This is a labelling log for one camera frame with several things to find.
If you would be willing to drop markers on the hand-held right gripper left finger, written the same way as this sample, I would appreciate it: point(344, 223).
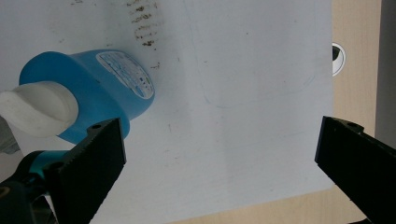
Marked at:
point(90, 168)

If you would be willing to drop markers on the grey upright panel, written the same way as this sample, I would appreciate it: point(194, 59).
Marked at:
point(386, 71)

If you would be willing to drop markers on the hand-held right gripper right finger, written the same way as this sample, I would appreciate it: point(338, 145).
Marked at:
point(358, 161)

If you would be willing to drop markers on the blue bottle with white cap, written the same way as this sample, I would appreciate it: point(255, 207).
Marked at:
point(93, 90)

